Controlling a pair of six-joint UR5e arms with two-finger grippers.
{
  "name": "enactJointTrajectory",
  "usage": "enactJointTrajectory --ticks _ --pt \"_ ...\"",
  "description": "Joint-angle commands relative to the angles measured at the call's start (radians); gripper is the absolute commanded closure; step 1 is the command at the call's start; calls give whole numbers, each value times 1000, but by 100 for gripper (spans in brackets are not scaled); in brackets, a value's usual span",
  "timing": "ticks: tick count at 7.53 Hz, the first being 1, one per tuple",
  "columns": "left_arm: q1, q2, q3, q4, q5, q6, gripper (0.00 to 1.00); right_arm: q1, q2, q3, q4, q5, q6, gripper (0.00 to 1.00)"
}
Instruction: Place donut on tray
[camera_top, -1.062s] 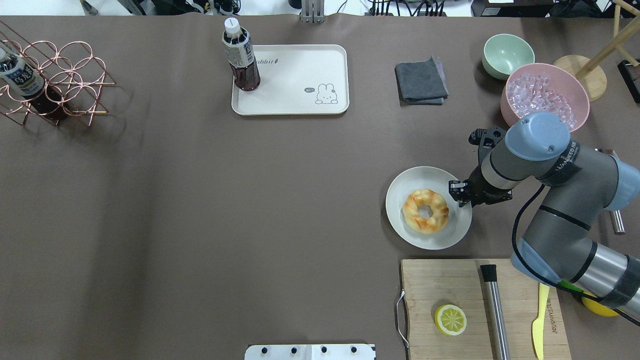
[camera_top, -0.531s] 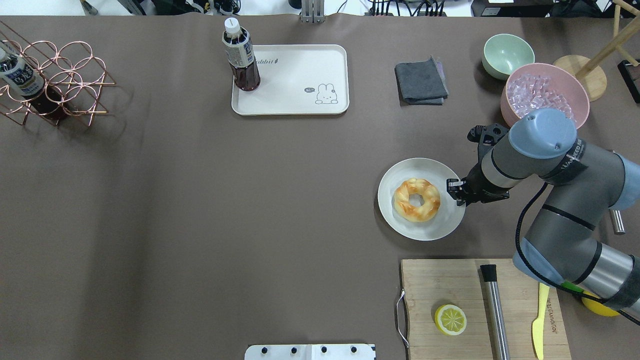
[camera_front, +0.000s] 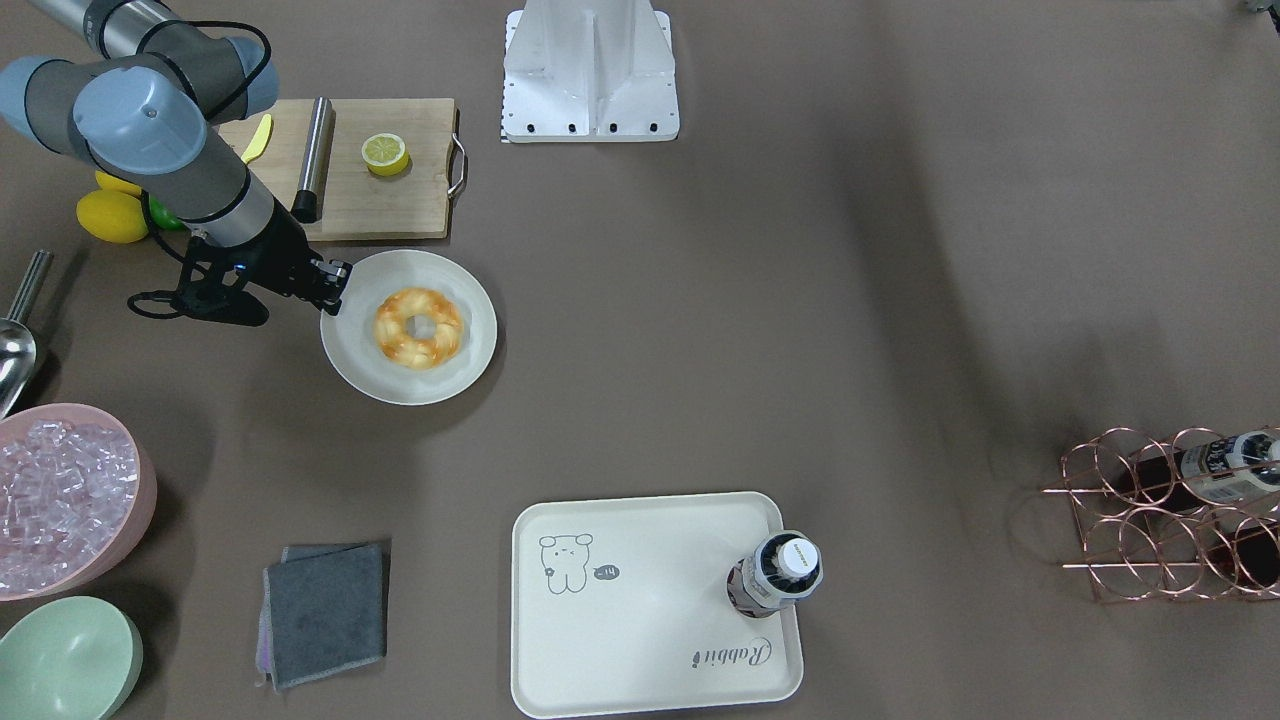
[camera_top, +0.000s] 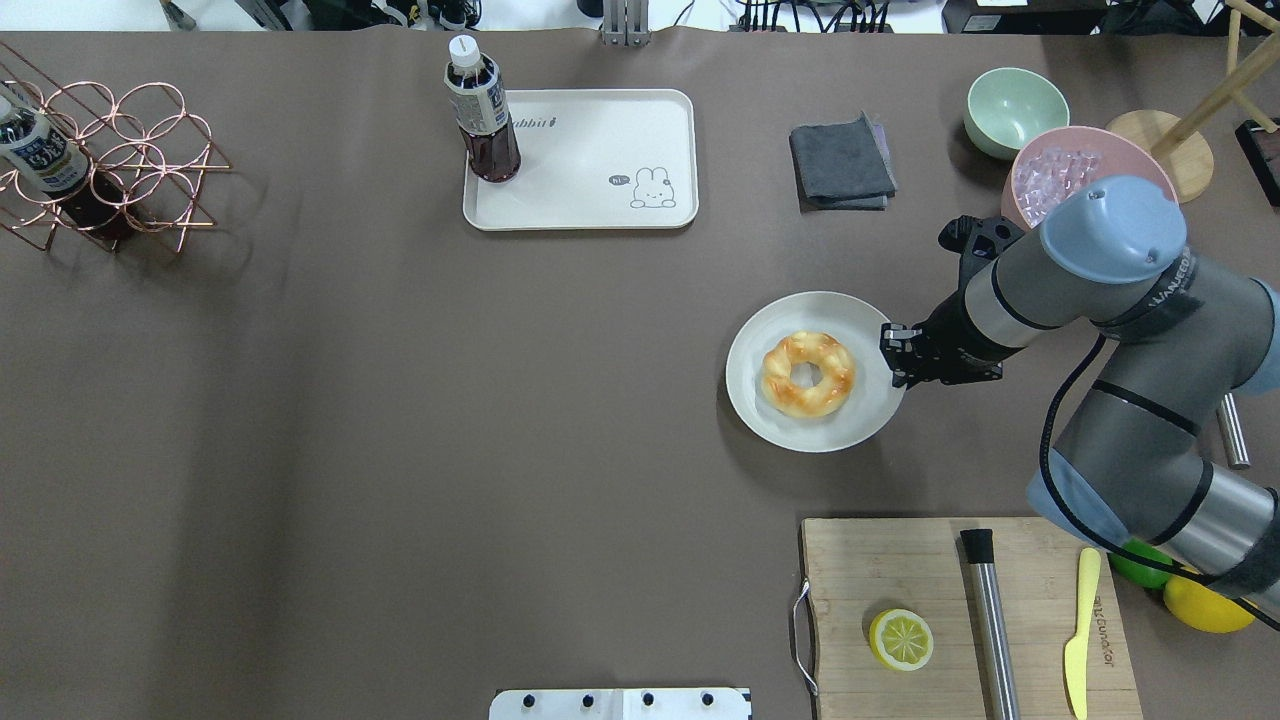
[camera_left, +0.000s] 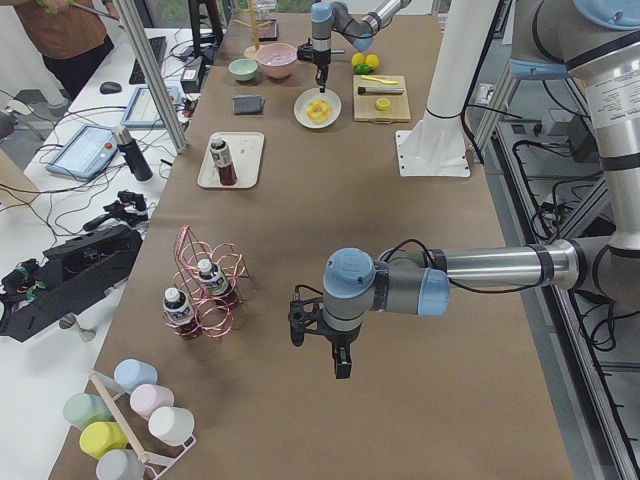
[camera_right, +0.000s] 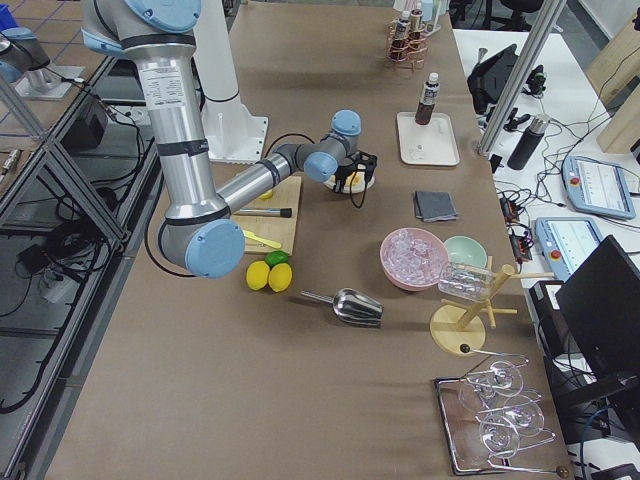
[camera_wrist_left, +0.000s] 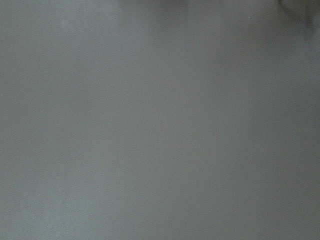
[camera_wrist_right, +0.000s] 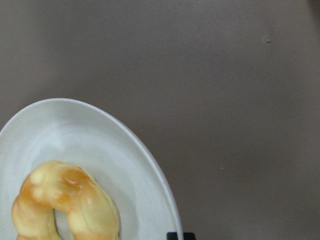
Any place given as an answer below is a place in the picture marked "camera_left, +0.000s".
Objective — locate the bottle in rack rear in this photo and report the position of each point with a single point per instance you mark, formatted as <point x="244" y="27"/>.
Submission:
<point x="213" y="279"/>

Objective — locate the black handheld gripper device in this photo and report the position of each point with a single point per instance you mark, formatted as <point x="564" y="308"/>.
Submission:
<point x="130" y="207"/>

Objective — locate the wooden cutting board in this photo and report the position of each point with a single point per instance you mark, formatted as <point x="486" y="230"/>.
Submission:
<point x="364" y="105"/>

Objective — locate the yellow cup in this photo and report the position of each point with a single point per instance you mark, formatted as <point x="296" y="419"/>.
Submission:
<point x="100" y="437"/>

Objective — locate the bottle in rack front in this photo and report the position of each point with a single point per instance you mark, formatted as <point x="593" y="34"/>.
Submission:
<point x="180" y="315"/>

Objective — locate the grey folded cloth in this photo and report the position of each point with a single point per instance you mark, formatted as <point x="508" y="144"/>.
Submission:
<point x="248" y="104"/>

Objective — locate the dark picture frame tray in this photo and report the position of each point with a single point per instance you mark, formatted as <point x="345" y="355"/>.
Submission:
<point x="264" y="31"/>

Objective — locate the grey cup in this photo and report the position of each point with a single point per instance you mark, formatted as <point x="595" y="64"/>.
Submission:
<point x="120" y="464"/>

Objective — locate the black computer mouse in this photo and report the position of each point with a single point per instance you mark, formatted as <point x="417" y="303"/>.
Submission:
<point x="110" y="87"/>

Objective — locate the black thermos bottle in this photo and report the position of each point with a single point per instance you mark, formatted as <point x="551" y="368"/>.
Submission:
<point x="131" y="152"/>

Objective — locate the pink bowl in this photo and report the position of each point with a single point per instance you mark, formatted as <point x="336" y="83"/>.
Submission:
<point x="277" y="60"/>

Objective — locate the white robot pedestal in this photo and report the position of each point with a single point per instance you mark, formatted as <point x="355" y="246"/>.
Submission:
<point x="436" y="146"/>

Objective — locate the white cup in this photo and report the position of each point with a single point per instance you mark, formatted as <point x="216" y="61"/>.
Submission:
<point x="172" y="425"/>

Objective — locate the yellow lemon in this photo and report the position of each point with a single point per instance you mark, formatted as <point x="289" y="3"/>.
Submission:
<point x="372" y="61"/>
<point x="358" y="59"/>

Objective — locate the copper wire bottle rack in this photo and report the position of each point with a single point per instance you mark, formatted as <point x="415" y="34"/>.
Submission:
<point x="215" y="316"/>

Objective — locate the wooden mug tree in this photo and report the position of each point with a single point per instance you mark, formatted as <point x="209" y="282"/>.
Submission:
<point x="259" y="18"/>

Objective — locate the white plate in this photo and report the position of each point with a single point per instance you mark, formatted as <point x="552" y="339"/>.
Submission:
<point x="310" y="95"/>

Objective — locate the green lime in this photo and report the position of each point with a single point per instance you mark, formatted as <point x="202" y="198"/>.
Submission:
<point x="362" y="69"/>

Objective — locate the near blue teach pendant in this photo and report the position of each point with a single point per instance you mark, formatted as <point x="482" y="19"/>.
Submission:
<point x="86" y="154"/>

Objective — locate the cream tray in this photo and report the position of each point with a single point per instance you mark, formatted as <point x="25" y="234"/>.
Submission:
<point x="245" y="152"/>

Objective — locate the blue teach pendant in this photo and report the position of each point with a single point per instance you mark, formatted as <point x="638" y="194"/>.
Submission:
<point x="86" y="154"/>
<point x="141" y="112"/>

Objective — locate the green bowl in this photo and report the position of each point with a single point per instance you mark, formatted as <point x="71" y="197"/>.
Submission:
<point x="243" y="69"/>

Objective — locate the pink cup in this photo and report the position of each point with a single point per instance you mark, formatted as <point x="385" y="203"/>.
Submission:
<point x="147" y="398"/>

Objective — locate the grey metal cylinder tool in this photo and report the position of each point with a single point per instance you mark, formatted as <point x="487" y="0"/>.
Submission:
<point x="369" y="90"/>

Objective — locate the yellow plastic knife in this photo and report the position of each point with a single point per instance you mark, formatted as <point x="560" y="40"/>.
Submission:
<point x="380" y="80"/>

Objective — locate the black power adapter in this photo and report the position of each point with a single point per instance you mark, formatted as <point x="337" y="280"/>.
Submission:
<point x="193" y="75"/>

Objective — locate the half lemon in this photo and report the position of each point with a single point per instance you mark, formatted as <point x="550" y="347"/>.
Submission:
<point x="382" y="104"/>

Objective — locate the blue cup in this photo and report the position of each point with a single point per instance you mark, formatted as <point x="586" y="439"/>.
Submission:
<point x="131" y="373"/>

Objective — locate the dark drink bottle on tray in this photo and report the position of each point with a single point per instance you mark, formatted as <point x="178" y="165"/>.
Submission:
<point x="222" y="160"/>

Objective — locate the far blue teach pendant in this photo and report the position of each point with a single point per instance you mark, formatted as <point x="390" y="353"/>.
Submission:
<point x="141" y="112"/>

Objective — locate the bottle in rack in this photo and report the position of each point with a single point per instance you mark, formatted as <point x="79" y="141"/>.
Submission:
<point x="180" y="315"/>
<point x="213" y="279"/>

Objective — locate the aluminium frame post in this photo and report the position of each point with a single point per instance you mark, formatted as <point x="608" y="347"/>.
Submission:
<point x="143" y="52"/>

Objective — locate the yellow donut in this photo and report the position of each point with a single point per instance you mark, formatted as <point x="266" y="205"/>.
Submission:
<point x="318" y="111"/>

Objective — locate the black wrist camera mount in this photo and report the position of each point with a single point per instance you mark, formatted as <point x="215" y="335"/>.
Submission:
<point x="304" y="314"/>

